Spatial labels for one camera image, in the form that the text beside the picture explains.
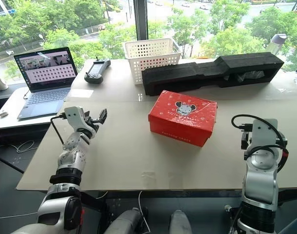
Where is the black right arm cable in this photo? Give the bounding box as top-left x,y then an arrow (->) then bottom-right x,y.
231,114 -> 290,173

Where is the crumpled clear plastic bag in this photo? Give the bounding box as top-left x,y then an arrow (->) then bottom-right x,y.
225,70 -> 265,82

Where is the white looped floor cable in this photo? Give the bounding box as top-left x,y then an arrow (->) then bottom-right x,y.
9,139 -> 37,154

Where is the dark window frame post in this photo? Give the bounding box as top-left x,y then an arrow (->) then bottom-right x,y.
133,0 -> 149,41

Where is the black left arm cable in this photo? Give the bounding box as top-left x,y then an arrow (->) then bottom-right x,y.
50,114 -> 67,145

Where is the thin white hanging cable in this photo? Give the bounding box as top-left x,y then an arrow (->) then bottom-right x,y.
138,190 -> 151,234

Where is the grey open laptop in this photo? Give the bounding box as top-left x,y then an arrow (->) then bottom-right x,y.
13,47 -> 79,120

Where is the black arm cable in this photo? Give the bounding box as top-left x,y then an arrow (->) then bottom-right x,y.
50,114 -> 67,145
231,114 -> 290,173

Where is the black handheld remote controller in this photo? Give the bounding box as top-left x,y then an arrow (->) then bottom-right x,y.
84,56 -> 111,84

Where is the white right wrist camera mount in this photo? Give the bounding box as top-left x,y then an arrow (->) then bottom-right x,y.
248,118 -> 278,148

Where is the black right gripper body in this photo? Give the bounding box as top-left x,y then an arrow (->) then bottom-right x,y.
240,131 -> 252,160

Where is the red shoe box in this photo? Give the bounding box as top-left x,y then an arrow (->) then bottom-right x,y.
147,89 -> 218,148

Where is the white perforated plastic basket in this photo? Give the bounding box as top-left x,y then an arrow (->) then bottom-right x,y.
123,38 -> 183,85

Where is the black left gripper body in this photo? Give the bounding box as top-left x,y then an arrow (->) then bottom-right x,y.
83,111 -> 101,128

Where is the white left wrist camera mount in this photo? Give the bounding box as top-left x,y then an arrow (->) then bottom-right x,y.
64,106 -> 98,135

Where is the grey rounded robot knee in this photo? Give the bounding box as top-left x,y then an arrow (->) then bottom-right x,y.
168,209 -> 193,234
102,207 -> 149,234

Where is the long black foam packing block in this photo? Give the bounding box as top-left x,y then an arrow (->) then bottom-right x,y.
141,52 -> 285,97

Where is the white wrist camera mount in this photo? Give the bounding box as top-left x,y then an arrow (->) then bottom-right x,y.
64,106 -> 98,135
248,118 -> 278,148

